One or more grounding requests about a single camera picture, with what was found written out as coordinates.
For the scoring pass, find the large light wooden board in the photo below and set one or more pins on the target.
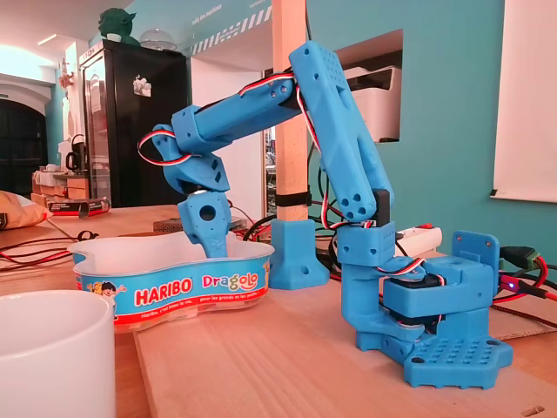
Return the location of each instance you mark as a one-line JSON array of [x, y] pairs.
[[283, 370]]

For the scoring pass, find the wooden drawer cabinet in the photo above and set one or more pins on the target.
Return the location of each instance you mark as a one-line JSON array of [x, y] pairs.
[[56, 189]]

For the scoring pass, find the brown paper bag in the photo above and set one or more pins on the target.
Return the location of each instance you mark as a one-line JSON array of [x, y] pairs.
[[22, 213]]

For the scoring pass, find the green Yoda figure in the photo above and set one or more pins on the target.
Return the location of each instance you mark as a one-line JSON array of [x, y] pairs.
[[115, 26]]

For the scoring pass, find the grey perforated metal box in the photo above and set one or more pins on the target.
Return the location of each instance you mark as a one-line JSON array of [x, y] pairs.
[[167, 225]]

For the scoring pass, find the clear glass dome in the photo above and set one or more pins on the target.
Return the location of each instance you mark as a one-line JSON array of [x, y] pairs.
[[159, 41]]

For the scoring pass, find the red black flat box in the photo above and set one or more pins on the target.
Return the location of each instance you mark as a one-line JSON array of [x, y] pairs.
[[74, 206]]

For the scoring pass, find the wooden camera post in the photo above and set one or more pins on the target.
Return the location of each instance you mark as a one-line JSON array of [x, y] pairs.
[[289, 165]]

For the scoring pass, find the blue 3D-printed robot arm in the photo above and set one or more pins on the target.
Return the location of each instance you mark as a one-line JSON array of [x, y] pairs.
[[344, 130]]

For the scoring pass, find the white power strip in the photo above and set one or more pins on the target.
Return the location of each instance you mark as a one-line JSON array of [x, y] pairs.
[[422, 239]]

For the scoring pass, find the black kettle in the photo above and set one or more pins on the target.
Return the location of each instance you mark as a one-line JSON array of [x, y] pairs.
[[75, 159]]

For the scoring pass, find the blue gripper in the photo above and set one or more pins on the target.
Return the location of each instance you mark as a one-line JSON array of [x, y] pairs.
[[205, 216]]

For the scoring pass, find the white ceramic mug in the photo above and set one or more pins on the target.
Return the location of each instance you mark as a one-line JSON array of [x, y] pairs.
[[52, 357]]

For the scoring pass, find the blue post base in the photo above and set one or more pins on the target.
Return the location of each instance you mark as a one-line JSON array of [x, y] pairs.
[[300, 257]]

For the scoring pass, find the ceiling light strip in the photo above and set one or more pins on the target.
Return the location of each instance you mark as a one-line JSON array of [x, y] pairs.
[[47, 40]]

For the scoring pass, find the white office printer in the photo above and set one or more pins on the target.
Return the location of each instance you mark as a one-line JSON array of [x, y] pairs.
[[383, 109]]

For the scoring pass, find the white wall board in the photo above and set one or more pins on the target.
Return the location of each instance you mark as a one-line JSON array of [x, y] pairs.
[[526, 109]]

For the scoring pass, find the black fridge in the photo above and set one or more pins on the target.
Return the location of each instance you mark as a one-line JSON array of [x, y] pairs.
[[130, 109]]

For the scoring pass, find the green terminal plug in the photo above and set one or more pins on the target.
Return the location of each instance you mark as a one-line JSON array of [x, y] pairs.
[[522, 256]]

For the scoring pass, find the white fridge magnet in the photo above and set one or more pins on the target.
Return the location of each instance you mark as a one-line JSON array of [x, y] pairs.
[[141, 86]]

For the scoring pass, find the clear Haribo candy tub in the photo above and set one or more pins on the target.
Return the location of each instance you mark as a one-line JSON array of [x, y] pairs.
[[165, 287]]

